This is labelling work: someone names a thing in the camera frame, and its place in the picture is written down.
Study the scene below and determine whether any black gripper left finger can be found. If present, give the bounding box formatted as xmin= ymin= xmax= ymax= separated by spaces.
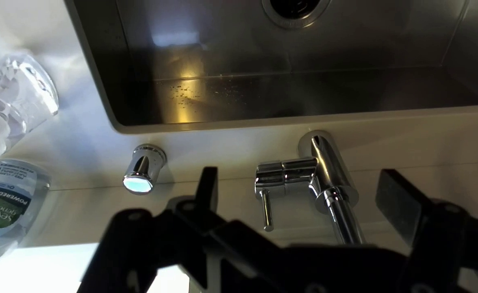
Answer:
xmin=75 ymin=165 xmax=334 ymax=293

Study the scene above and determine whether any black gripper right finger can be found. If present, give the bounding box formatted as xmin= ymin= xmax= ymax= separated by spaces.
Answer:
xmin=376 ymin=168 xmax=478 ymax=293

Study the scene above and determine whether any chrome faucet lever handle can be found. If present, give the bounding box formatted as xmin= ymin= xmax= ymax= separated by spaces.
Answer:
xmin=252 ymin=157 xmax=321 ymax=233

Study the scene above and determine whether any chrome round counter button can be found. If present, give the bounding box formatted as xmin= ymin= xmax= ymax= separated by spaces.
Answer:
xmin=121 ymin=142 xmax=169 ymax=196

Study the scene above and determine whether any chrome gooseneck faucet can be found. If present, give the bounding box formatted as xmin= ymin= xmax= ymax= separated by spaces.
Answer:
xmin=298 ymin=129 xmax=368 ymax=248

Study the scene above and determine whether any stainless steel sink basin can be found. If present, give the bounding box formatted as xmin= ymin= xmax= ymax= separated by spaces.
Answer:
xmin=64 ymin=0 xmax=478 ymax=136

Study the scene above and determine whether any round sink drain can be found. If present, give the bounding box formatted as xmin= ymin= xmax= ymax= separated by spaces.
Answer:
xmin=259 ymin=0 xmax=334 ymax=31

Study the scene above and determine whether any clear bottle green label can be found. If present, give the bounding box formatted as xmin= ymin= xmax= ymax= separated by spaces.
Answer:
xmin=0 ymin=158 xmax=52 ymax=274

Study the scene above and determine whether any clear pump soap dispenser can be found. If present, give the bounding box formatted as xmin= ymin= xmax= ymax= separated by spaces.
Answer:
xmin=0 ymin=51 xmax=62 ymax=173

